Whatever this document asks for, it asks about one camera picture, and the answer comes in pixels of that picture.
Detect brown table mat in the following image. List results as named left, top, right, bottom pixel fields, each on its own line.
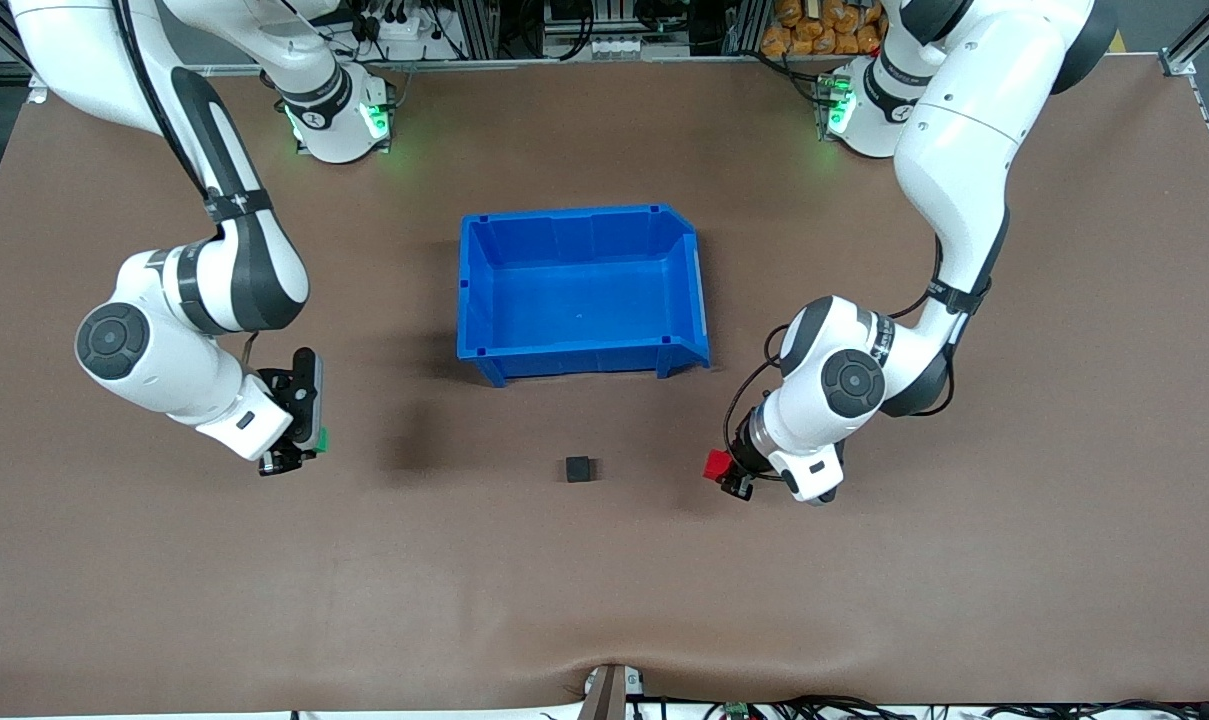
left=0, top=55, right=1209, bottom=716

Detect blue plastic storage bin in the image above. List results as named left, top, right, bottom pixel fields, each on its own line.
left=456, top=204, right=713, bottom=388

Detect white power strip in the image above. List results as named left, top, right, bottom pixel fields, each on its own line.
left=359, top=8, right=435, bottom=46

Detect aluminium upright profile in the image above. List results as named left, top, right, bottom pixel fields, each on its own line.
left=452, top=0, right=500, bottom=59
left=722, top=0, right=770, bottom=56

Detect orange snack packets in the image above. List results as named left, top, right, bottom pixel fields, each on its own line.
left=761, top=0, right=883, bottom=58

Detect black camera cable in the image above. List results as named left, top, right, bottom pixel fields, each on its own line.
left=722, top=240, right=957, bottom=463
left=114, top=0, right=265, bottom=373

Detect aluminium camera post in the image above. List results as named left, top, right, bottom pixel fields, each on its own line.
left=581, top=662, right=647, bottom=720

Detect aluminium frame rail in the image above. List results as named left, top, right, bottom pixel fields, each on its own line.
left=169, top=52, right=1190, bottom=77

